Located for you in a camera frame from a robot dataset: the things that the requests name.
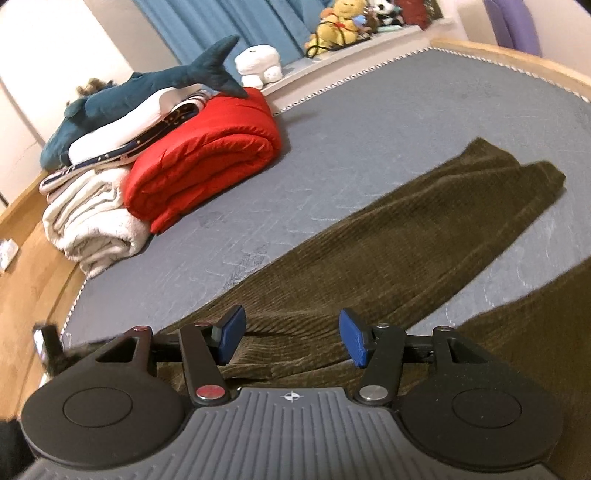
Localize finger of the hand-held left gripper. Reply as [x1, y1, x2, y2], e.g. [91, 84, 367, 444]
[32, 323, 64, 371]

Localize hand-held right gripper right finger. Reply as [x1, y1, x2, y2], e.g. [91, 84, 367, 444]
[339, 308, 490, 408]

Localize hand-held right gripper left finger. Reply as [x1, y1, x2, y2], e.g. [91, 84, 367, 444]
[92, 305, 246, 408]

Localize olive corduroy pants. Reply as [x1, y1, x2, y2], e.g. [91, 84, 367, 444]
[60, 137, 591, 462]

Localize white tissue pack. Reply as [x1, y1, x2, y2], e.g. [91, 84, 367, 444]
[0, 239, 19, 273]

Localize cream fleece blanket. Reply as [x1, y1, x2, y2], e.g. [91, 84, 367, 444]
[41, 166, 154, 280]

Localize red quilted blanket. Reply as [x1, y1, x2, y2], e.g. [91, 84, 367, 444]
[124, 87, 283, 235]

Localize white pillow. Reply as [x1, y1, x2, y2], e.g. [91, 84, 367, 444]
[68, 88, 185, 167]

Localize blue shark plush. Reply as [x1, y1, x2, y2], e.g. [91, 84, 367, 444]
[39, 34, 250, 169]

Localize tan fuzzy plush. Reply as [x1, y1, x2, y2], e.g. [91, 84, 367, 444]
[76, 78, 118, 100]

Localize white round plush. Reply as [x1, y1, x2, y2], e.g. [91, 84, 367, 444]
[234, 45, 283, 90]

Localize blue curtain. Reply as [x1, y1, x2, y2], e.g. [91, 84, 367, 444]
[134, 0, 338, 70]

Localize yellow plush bear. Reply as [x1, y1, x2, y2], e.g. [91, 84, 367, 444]
[307, 0, 370, 49]

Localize panda plush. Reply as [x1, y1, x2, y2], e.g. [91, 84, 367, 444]
[372, 0, 399, 24]

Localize dark red cushion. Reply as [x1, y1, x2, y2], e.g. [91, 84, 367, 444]
[397, 0, 440, 31]

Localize purple bag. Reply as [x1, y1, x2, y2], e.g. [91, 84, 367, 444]
[482, 0, 542, 57]

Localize black strap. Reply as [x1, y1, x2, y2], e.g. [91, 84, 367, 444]
[305, 14, 358, 58]

